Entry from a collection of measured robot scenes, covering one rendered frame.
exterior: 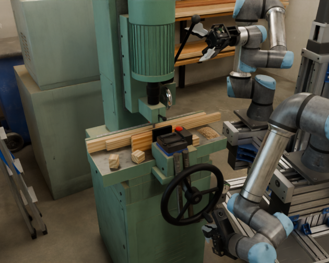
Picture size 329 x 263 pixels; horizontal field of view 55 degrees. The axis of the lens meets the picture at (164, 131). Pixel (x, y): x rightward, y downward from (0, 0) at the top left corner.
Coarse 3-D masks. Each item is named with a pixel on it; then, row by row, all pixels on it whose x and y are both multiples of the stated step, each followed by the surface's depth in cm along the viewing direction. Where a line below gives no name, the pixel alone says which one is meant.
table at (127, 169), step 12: (192, 132) 150; (204, 144) 141; (216, 144) 144; (96, 156) 132; (108, 156) 132; (120, 156) 132; (96, 168) 127; (108, 168) 125; (120, 168) 125; (132, 168) 126; (144, 168) 129; (156, 168) 130; (108, 180) 123; (120, 180) 126; (168, 180) 125
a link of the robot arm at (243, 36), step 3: (240, 27) 129; (243, 27) 130; (240, 30) 128; (243, 30) 128; (243, 33) 128; (246, 33) 128; (240, 36) 127; (243, 36) 128; (246, 36) 129; (240, 39) 128; (243, 39) 128; (246, 39) 129; (240, 42) 129; (243, 42) 130; (237, 45) 130; (240, 45) 132
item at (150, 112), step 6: (138, 102) 143; (144, 102) 139; (138, 108) 145; (144, 108) 139; (150, 108) 134; (156, 108) 134; (162, 108) 135; (144, 114) 141; (150, 114) 134; (156, 114) 135; (162, 114) 136; (150, 120) 136; (156, 120) 136
